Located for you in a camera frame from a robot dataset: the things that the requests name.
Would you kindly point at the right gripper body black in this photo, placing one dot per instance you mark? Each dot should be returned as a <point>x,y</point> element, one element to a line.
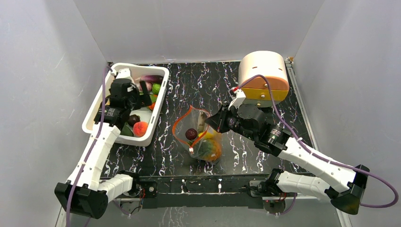
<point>223,118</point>

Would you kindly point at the yellow banana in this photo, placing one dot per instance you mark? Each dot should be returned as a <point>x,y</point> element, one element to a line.
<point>209,135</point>

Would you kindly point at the clear zip bag orange zipper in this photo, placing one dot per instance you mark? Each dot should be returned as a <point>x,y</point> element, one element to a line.
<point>198,138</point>

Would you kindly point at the toy pineapple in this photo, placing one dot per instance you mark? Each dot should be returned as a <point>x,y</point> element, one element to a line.
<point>209,150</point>

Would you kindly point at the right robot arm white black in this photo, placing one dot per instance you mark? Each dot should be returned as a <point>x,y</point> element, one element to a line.
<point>342,185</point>

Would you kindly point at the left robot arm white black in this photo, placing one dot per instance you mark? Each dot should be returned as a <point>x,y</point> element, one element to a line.
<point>83,193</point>

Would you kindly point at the red tomato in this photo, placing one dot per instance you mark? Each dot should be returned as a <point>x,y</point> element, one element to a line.
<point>152,106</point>

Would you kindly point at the red onion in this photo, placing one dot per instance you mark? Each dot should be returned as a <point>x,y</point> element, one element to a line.
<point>149,86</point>

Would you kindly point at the green vegetable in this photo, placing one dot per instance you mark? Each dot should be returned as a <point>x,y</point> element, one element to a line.
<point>156,88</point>

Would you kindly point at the purple eggplant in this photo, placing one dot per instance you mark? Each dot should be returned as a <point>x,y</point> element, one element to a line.
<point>153,79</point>

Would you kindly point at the peach fruit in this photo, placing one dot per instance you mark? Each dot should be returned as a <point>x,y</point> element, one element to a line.
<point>140,128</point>

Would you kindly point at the round drawer cabinet cream orange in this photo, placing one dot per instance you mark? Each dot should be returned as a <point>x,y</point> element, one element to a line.
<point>266,71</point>

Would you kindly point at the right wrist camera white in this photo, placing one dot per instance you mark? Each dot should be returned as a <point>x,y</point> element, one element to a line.
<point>238,96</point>

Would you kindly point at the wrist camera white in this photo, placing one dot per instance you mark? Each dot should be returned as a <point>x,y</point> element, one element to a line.
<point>238,96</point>
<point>124,74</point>

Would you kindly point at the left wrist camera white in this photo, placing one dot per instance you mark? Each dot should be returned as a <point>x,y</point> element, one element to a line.
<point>124,74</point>

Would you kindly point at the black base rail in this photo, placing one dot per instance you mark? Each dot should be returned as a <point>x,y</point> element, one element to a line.
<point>204,191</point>

